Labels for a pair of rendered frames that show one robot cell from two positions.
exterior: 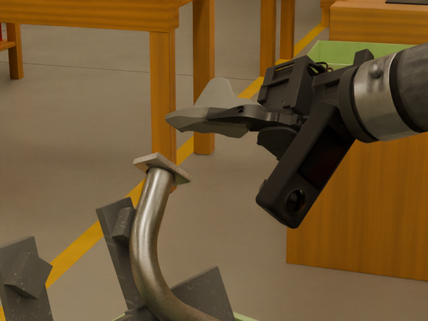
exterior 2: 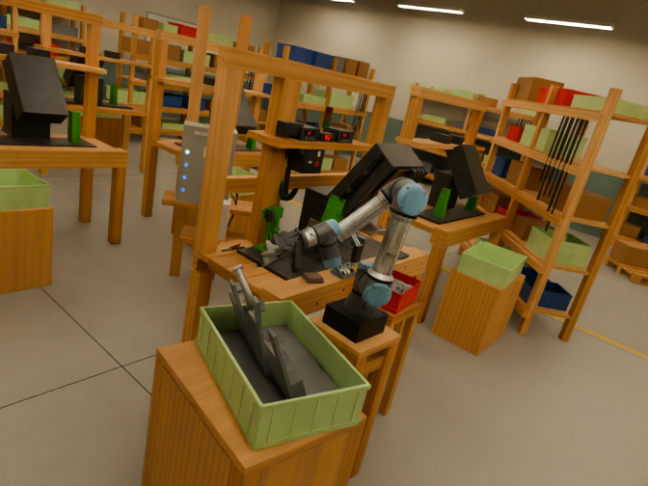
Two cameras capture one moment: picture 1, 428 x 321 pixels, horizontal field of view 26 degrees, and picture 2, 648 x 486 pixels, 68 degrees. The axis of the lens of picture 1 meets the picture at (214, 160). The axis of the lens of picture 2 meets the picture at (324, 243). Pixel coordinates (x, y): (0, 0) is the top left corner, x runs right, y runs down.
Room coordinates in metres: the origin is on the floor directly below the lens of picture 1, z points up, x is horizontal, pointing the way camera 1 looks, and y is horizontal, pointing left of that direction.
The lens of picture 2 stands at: (0.17, 1.53, 1.91)
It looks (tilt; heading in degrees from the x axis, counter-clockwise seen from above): 19 degrees down; 289
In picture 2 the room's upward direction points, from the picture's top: 13 degrees clockwise
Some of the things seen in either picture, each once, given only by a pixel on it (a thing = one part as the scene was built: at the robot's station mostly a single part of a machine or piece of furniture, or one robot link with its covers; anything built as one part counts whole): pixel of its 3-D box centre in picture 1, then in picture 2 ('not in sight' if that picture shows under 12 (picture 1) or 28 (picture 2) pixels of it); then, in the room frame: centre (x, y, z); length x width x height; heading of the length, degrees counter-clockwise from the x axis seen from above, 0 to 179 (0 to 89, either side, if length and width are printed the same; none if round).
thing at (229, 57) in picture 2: not in sight; (323, 77); (1.34, -1.27, 1.89); 1.50 x 0.09 x 0.09; 72
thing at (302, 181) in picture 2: not in sight; (293, 181); (1.40, -1.29, 1.23); 1.30 x 0.05 x 0.09; 72
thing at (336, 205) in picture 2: not in sight; (336, 213); (1.02, -1.08, 1.17); 0.13 x 0.12 x 0.20; 72
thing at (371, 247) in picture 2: not in sight; (325, 251); (1.05, -1.17, 0.89); 1.10 x 0.42 x 0.02; 72
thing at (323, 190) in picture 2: not in sight; (326, 215); (1.15, -1.32, 1.07); 0.30 x 0.18 x 0.34; 72
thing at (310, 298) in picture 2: not in sight; (358, 278); (0.79, -1.09, 0.82); 1.50 x 0.14 x 0.15; 72
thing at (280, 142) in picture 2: not in sight; (315, 141); (1.30, -1.25, 1.52); 0.90 x 0.25 x 0.04; 72
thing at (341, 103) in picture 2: not in sight; (313, 120); (3.56, -6.51, 1.14); 2.45 x 0.55 x 2.28; 73
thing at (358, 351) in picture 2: not in sight; (354, 330); (0.59, -0.46, 0.83); 0.32 x 0.32 x 0.04; 69
